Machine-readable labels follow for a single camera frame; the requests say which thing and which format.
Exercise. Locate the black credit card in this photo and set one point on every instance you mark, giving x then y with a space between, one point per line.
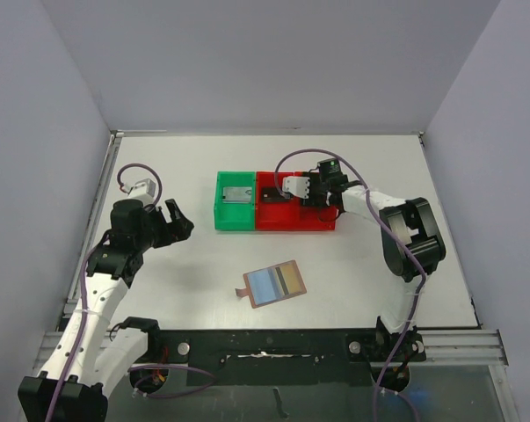
269 194

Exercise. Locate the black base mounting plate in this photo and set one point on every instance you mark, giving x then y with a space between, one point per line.
304 357

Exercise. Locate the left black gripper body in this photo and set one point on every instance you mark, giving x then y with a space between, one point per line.
166 226

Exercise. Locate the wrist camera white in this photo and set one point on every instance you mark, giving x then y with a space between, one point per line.
296 185
143 190

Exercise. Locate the brown leather card holder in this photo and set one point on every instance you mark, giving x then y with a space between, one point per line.
245 292

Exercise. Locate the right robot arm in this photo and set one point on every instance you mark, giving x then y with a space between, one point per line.
411 243

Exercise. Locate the gold striped card in holder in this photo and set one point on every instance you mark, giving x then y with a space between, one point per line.
289 280

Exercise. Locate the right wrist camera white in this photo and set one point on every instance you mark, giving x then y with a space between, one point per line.
296 185

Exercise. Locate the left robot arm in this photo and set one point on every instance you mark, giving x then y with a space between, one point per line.
76 381

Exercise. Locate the blue credit card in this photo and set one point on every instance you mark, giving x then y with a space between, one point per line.
262 286

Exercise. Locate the silver credit card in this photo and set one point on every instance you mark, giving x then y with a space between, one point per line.
236 194

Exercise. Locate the green plastic bin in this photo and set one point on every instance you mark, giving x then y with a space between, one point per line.
235 216

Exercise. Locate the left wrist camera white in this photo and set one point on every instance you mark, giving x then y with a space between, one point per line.
143 190

